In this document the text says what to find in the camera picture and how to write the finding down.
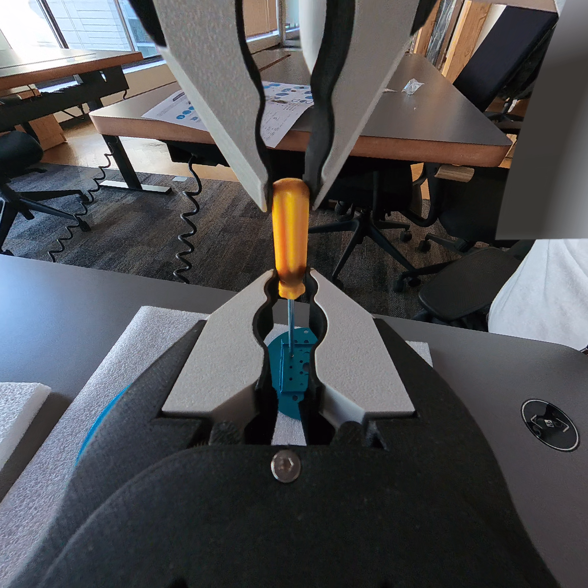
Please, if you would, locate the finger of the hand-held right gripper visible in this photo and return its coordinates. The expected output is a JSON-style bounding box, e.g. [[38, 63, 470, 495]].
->
[[299, 0, 425, 211], [154, 0, 272, 213]]

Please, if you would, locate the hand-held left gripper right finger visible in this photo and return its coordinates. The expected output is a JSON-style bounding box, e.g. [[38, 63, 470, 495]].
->
[[307, 269, 419, 430]]

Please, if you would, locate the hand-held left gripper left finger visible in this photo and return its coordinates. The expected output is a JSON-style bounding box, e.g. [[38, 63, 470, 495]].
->
[[162, 269, 278, 432]]

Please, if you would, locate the orange handled screwdriver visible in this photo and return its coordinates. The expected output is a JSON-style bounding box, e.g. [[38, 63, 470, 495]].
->
[[271, 177, 308, 358]]

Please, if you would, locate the wooden-edged grey desk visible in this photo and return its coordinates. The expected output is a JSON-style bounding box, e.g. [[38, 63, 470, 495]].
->
[[89, 46, 513, 194]]

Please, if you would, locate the wooden-topped desk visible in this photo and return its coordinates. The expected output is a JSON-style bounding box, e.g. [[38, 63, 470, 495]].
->
[[0, 48, 144, 134]]

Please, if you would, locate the round black desk grommet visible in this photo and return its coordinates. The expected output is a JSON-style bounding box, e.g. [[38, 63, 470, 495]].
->
[[520, 397, 579, 453]]

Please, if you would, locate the window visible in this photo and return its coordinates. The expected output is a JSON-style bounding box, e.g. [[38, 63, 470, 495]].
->
[[0, 0, 159, 58]]

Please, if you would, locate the printed instruction sheet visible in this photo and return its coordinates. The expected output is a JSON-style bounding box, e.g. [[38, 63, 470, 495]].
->
[[141, 80, 318, 149]]

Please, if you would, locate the glass door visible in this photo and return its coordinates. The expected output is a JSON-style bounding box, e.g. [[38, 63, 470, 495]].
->
[[276, 0, 304, 51]]

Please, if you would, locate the white foam pad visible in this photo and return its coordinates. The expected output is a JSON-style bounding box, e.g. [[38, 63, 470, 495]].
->
[[0, 305, 433, 588]]

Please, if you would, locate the black mesh office chair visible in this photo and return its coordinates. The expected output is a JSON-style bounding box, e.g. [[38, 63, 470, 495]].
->
[[413, 247, 529, 332]]

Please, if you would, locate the black high-back office chair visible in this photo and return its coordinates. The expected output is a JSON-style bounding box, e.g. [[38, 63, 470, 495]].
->
[[452, 6, 559, 134]]

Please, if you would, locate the brown cardboard box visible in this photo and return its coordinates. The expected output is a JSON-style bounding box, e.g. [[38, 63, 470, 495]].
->
[[25, 114, 66, 149]]

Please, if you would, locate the person's white shirt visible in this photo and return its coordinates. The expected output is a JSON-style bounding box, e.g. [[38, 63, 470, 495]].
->
[[488, 239, 588, 351]]

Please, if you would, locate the white foam block with cutout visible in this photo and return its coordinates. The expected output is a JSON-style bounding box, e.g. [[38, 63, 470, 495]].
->
[[0, 381, 51, 471]]

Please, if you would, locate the coiled black cable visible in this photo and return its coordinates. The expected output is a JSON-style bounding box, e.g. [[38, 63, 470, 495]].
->
[[174, 154, 204, 285], [48, 152, 115, 263]]

